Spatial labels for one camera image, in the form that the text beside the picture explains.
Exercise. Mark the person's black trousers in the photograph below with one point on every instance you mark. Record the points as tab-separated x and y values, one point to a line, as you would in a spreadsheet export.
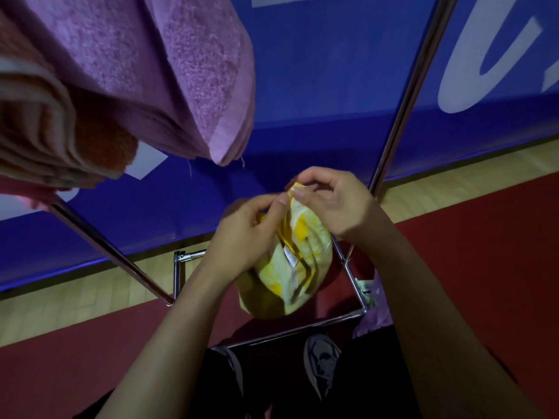
371	379

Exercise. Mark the person's right forearm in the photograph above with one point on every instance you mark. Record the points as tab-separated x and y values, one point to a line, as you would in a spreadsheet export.
454	340

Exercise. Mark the blue banner with white print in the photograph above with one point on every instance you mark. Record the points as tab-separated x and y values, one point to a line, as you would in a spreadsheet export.
332	69

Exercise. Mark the person's left hand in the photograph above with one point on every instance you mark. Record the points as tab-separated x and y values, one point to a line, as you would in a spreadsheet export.
240	239

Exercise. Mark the pink towel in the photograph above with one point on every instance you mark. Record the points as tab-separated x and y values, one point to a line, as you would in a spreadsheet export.
26	194

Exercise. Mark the purple towel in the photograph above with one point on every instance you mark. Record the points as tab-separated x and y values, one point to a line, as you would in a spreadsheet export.
153	65
375	318

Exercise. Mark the orange patterned towel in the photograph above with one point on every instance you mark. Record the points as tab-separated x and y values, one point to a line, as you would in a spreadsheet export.
43	135

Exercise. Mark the metal drying rack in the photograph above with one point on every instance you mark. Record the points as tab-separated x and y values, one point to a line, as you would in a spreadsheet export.
410	95

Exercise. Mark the yellow white cloth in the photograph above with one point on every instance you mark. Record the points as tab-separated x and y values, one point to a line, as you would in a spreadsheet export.
301	253

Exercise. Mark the person's right hand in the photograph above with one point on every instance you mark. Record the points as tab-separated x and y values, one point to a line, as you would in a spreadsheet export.
345	205

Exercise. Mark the person's grey shoe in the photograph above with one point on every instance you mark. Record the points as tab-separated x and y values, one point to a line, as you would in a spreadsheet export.
235	366
322	362

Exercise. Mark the person's left grey shoe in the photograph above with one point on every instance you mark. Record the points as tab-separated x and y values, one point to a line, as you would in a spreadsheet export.
235	366

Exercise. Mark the person's right grey shoe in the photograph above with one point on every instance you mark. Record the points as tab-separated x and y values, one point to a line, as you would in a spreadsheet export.
322	362

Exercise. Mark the person's left forearm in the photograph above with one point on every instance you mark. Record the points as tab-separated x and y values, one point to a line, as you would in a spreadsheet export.
166	349

